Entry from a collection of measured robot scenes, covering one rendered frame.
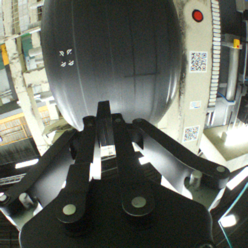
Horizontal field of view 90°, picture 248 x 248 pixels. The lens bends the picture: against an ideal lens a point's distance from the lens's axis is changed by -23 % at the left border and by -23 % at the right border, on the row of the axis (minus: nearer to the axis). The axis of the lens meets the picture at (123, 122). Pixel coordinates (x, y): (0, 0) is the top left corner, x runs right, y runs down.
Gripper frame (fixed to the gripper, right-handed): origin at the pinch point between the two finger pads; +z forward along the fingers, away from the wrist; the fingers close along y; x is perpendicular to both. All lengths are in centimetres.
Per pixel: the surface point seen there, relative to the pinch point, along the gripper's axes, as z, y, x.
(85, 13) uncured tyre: 9.8, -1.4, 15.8
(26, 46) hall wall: 838, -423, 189
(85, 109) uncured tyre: 12.9, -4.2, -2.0
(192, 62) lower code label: 29.8, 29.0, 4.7
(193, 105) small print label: 32.1, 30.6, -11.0
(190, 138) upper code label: 34, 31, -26
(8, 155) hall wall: 855, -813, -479
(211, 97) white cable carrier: 33, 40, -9
